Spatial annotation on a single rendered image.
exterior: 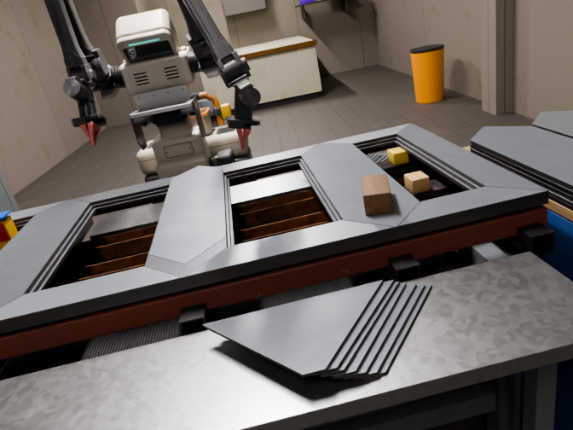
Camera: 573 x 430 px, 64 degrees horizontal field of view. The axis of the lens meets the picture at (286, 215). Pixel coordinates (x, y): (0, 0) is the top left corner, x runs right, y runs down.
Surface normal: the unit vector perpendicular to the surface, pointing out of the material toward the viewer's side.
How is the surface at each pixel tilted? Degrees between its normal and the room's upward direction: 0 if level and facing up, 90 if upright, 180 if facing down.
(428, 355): 0
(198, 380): 0
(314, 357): 0
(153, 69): 98
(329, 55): 90
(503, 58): 90
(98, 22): 90
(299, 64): 90
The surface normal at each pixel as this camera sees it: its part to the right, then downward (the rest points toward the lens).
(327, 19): 0.07, 0.40
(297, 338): -0.18, -0.90
